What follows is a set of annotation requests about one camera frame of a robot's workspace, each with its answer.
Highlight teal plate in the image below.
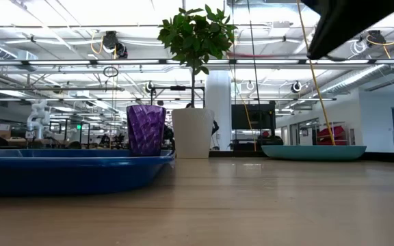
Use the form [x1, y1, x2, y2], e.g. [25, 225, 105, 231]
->
[261, 145, 367, 162]

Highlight purple faceted cup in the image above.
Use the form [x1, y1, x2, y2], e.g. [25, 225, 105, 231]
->
[126, 105, 168, 157]

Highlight blue plastic tray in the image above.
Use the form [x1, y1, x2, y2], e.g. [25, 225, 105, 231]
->
[0, 148, 176, 197]

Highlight red storage bins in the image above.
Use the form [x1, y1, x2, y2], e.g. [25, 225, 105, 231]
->
[316, 125, 348, 146]

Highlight black monitor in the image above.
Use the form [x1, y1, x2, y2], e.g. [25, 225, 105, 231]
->
[231, 100, 276, 131]

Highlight black rounded machine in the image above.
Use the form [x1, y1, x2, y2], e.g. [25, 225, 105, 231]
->
[257, 135, 284, 151]

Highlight white column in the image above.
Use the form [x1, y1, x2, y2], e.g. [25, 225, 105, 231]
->
[205, 70, 233, 151]

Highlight green leafy potted tree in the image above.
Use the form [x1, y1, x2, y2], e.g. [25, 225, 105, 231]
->
[157, 3, 238, 109]

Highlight white textured plant pot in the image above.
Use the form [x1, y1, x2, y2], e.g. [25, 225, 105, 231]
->
[171, 107, 215, 159]

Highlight black ceiling cable reel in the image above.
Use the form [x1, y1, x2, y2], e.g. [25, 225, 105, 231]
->
[101, 30, 129, 59]
[366, 29, 388, 47]

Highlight thick yellow hanging cable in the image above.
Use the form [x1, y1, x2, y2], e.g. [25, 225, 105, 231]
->
[295, 0, 337, 146]

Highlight black hanging cable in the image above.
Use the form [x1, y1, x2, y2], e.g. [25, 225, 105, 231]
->
[246, 0, 262, 103]

